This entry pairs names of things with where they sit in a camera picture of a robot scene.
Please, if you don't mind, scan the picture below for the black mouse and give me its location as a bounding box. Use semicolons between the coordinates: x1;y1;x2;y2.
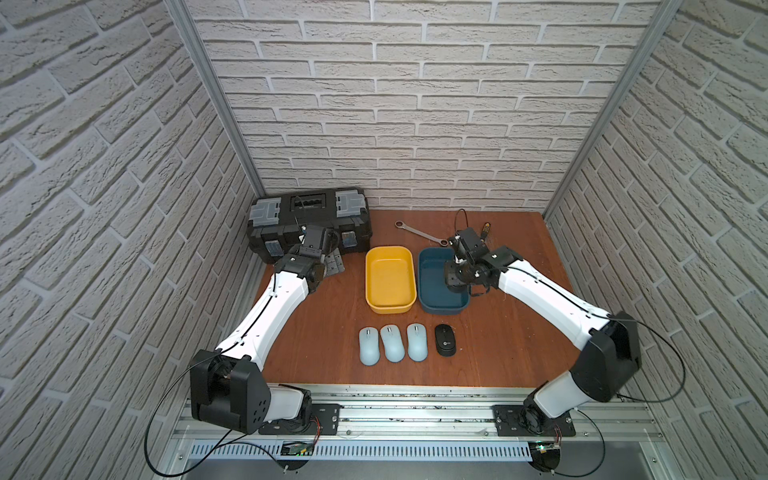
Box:
435;324;457;357

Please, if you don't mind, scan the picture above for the light blue mouse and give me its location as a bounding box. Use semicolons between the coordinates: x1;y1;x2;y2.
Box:
406;323;428;362
358;327;380;366
380;324;405;363

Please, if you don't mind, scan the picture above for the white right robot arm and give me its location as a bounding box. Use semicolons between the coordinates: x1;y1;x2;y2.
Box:
444;228;641;435

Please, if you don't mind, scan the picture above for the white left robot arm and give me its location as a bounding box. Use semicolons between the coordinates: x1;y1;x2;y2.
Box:
189;225;341;434

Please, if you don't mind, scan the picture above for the teal storage box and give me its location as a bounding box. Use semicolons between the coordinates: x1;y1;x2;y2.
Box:
417;247;470;316

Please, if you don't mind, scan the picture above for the yellow storage box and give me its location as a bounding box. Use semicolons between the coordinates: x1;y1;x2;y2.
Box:
365;246;417;315

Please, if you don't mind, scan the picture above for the black plastic toolbox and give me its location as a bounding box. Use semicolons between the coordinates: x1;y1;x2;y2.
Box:
247;187;373;264

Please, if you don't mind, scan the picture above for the silver combination wrench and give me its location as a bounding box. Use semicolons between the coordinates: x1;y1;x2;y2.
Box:
395;220;449;247

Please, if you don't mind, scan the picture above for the left green circuit board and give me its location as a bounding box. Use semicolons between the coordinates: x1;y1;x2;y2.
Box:
280;442;316;457

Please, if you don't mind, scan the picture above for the right round controller board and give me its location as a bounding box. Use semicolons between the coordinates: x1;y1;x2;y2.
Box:
528;442;561;474

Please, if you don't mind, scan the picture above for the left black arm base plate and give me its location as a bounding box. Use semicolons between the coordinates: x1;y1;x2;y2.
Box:
258;403;342;436

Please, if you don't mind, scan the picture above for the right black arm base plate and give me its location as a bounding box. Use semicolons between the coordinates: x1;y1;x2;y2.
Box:
491;404;576;438

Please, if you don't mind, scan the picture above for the aluminium mounting rail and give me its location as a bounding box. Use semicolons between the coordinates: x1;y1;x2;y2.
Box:
156;385;682;479

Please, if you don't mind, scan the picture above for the right black cable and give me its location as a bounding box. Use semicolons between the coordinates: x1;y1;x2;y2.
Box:
509;263;687;479

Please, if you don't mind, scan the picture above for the black cable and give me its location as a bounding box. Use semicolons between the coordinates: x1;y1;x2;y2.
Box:
142;353;283;478
509;263;687;479

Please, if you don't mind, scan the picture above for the left black cable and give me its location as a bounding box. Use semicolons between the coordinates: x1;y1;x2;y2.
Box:
142;353;283;478

